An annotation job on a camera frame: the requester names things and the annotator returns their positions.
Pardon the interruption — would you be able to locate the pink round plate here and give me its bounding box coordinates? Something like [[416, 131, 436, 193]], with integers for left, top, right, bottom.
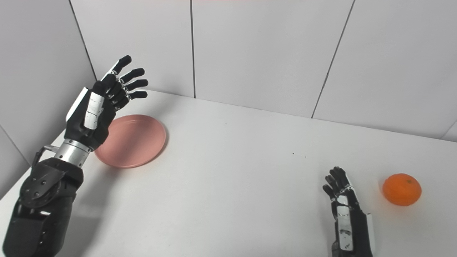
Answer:
[[94, 114, 167, 168]]

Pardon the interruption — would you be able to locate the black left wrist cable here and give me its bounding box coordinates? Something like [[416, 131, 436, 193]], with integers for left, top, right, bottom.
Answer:
[[31, 145, 60, 168]]

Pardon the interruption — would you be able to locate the orange fruit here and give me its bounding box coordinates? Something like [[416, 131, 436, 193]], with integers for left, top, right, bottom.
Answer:
[[382, 173, 422, 206]]

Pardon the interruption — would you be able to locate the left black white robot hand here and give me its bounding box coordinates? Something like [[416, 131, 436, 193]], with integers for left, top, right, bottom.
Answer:
[[64, 55, 149, 151]]

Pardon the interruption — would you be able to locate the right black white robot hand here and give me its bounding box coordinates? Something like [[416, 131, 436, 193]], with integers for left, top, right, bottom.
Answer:
[[322, 166, 375, 257]]

